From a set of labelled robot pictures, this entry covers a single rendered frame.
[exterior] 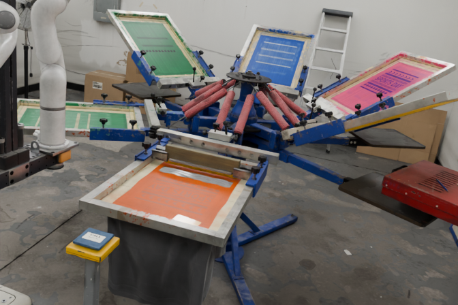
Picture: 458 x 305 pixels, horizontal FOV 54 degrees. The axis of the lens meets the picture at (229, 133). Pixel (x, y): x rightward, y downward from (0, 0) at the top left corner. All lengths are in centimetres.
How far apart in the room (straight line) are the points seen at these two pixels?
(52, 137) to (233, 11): 469
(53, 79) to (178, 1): 485
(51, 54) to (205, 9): 474
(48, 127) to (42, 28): 38
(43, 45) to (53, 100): 21
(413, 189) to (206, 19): 475
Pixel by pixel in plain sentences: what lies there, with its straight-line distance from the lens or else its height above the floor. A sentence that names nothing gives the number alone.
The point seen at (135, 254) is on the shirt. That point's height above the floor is 76.
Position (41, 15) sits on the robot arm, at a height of 165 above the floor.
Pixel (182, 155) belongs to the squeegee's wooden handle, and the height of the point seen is 102.
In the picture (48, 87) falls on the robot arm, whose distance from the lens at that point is 182.
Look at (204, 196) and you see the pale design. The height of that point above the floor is 96.
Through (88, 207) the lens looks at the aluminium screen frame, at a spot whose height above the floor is 97.
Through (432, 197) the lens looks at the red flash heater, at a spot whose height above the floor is 110.
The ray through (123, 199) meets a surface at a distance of 190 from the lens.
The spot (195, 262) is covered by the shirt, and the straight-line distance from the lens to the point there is 182.
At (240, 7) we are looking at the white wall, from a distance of 627.
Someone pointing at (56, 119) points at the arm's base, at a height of 126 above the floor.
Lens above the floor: 182
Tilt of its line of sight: 18 degrees down
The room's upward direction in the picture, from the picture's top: 8 degrees clockwise
